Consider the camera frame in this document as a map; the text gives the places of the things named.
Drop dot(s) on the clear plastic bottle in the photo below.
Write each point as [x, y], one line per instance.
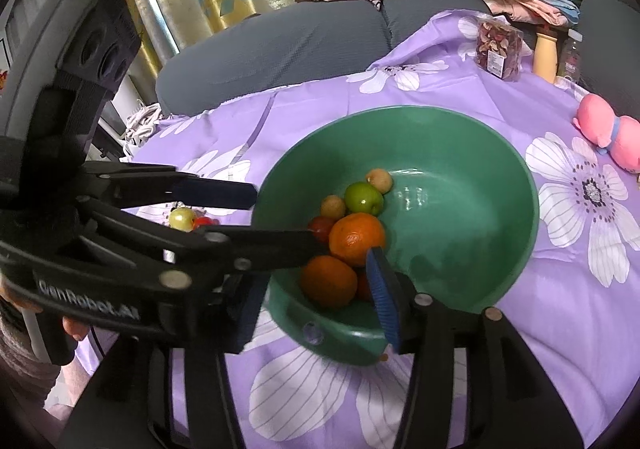
[570, 56]

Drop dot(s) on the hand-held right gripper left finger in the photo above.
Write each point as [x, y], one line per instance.
[247, 319]

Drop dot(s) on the pale green tomato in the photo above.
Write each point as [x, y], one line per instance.
[182, 219]

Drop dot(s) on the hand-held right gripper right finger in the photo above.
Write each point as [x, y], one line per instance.
[382, 301]

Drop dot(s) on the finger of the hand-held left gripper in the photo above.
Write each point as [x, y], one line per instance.
[220, 193]
[280, 249]

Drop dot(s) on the red cherry tomato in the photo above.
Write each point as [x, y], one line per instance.
[321, 227]
[202, 222]

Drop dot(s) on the yellow bottle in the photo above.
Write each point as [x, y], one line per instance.
[545, 56]

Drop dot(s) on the large orange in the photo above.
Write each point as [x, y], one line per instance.
[327, 281]

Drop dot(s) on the white crochet cloth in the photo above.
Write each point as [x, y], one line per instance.
[142, 126]

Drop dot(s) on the pink plush toy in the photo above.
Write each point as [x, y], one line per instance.
[610, 131]

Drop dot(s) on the person's left forearm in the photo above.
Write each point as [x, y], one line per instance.
[22, 369]

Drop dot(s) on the person's left hand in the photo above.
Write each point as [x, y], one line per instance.
[76, 328]

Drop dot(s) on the grey sofa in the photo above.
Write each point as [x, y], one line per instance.
[275, 54]

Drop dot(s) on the green plastic bowl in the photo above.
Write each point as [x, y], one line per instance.
[450, 229]

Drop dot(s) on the white ribbed appliance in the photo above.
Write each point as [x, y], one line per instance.
[30, 14]

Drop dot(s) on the purple floral blanket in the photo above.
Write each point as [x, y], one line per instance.
[575, 304]

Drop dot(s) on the bag of dried fruit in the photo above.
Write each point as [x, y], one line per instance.
[497, 49]

